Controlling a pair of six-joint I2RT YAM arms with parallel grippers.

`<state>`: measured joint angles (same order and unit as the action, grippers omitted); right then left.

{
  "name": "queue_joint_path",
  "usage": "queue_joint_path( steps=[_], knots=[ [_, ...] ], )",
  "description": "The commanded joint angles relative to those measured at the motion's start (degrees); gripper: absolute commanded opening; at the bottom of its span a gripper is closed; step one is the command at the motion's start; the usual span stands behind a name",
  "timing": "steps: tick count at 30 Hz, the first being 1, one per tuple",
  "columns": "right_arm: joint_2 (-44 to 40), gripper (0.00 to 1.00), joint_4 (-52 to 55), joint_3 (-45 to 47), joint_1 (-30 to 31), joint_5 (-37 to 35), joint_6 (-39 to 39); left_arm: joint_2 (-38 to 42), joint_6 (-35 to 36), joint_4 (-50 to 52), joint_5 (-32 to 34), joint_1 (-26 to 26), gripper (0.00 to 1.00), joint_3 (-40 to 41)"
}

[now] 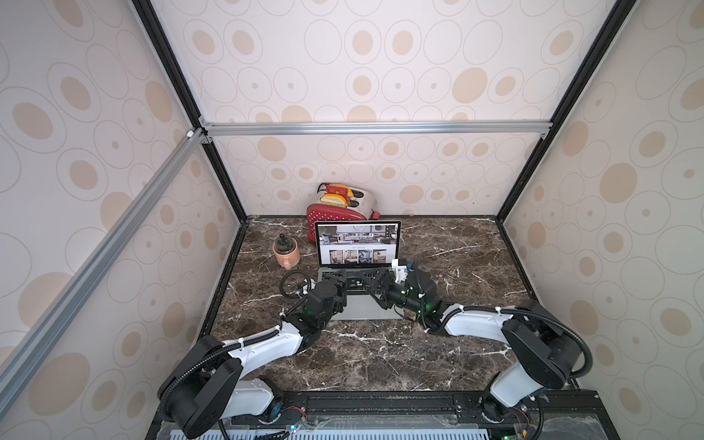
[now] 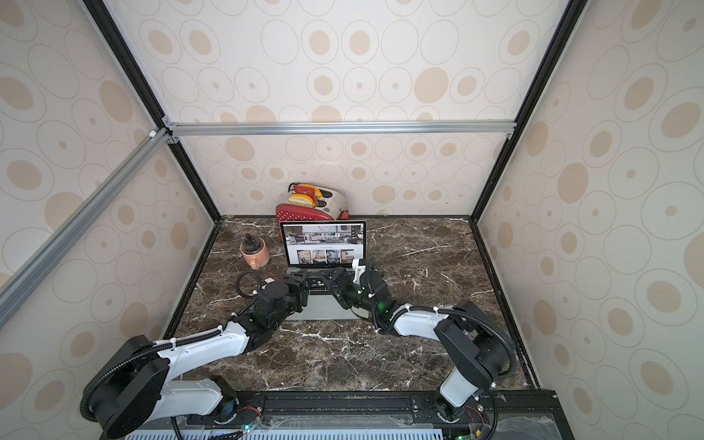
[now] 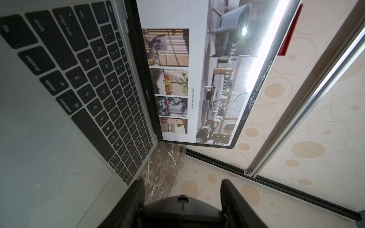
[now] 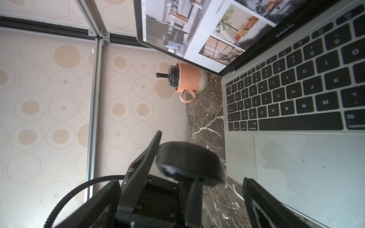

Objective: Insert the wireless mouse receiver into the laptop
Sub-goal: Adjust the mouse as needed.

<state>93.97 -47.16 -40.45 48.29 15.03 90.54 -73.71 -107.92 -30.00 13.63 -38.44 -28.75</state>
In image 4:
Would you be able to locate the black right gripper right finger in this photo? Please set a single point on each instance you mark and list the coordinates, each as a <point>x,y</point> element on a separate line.
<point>265,211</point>

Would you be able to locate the black wireless mouse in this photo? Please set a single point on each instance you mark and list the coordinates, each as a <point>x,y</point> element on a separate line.
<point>187,162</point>

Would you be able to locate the pink ceramic mug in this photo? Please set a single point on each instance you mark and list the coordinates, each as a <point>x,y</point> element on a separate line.
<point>192,81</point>

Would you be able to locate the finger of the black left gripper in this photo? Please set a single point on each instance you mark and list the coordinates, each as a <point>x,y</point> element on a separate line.
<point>192,205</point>
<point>136,176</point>

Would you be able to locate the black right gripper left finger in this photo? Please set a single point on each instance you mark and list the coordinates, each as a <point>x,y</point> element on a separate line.
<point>98,212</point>

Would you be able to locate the silver laptop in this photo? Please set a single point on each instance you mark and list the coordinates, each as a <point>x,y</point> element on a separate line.
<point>293,87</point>

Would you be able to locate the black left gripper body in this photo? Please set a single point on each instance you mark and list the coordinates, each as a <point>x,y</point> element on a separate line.
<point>160,205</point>

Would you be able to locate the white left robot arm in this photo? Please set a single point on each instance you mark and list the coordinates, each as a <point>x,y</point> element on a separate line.
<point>161,189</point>

